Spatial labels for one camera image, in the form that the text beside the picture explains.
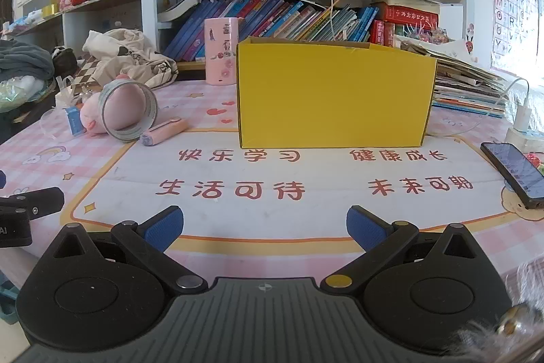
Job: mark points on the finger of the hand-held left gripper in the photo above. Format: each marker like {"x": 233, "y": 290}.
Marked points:
{"x": 2, "y": 179}
{"x": 42, "y": 199}

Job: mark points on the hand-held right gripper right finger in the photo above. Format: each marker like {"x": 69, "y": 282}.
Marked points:
{"x": 365, "y": 229}

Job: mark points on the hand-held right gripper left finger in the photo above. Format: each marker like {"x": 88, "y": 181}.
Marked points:
{"x": 165, "y": 229}

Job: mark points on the small blue white box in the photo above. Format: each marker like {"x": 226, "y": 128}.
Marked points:
{"x": 74, "y": 120}

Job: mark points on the pink plush pig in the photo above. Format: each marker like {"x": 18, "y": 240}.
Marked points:
{"x": 90, "y": 114}

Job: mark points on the clear tape roll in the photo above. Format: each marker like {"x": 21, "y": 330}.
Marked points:
{"x": 127, "y": 136}

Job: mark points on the yellow cardboard box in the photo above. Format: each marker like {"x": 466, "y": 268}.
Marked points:
{"x": 331, "y": 99}

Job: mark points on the pink checked desk mat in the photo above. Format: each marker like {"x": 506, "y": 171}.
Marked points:
{"x": 331, "y": 214}

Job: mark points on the iridescent plastic bag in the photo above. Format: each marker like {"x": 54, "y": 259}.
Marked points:
{"x": 17, "y": 95}

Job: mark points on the grey cloth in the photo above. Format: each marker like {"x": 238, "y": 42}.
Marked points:
{"x": 25, "y": 61}

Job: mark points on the wooden chessboard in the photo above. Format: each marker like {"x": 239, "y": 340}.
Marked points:
{"x": 87, "y": 69}

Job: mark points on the black smartphone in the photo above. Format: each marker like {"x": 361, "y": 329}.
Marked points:
{"x": 514, "y": 171}

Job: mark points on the stack of books and papers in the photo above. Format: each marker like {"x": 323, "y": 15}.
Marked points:
{"x": 463, "y": 91}

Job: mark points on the cream tote bag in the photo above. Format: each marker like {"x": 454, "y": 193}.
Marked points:
{"x": 123, "y": 48}

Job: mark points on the grey furry cuff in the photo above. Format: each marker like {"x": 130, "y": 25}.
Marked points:
{"x": 527, "y": 286}

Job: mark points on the pink printed cylinder tin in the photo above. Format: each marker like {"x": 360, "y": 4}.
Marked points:
{"x": 219, "y": 52}

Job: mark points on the white power strip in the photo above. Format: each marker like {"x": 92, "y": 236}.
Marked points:
{"x": 531, "y": 142}

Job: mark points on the white charger plug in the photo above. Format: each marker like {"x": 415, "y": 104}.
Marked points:
{"x": 523, "y": 117}

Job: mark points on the white side shelf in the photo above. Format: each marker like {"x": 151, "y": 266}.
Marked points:
{"x": 106, "y": 10}

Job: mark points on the bunch of colourful lollipops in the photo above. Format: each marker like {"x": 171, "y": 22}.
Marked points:
{"x": 425, "y": 35}

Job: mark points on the open lying book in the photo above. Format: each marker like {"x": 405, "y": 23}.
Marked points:
{"x": 178, "y": 10}

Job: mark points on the row of colourful books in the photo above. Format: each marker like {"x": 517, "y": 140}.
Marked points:
{"x": 297, "y": 18}

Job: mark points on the cartoon wall sticker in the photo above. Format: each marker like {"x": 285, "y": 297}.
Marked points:
{"x": 470, "y": 36}

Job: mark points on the alphabet wall poster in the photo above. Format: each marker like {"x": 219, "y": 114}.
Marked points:
{"x": 510, "y": 5}

